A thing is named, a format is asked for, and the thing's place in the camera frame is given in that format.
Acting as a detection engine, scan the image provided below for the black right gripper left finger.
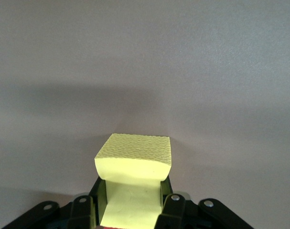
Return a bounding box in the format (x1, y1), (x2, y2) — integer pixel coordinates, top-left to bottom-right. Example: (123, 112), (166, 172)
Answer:
(1, 178), (107, 229)

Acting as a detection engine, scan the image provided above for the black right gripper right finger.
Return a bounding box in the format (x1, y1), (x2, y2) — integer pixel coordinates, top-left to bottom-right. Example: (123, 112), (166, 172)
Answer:
(154, 177), (253, 229)

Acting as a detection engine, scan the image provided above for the yellow foam block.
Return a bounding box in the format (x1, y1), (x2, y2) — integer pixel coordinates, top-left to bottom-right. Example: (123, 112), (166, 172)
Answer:
(93, 133), (172, 227)

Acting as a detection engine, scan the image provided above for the brown table mat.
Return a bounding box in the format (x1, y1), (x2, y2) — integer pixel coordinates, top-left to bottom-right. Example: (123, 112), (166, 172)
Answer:
(0, 0), (290, 229)

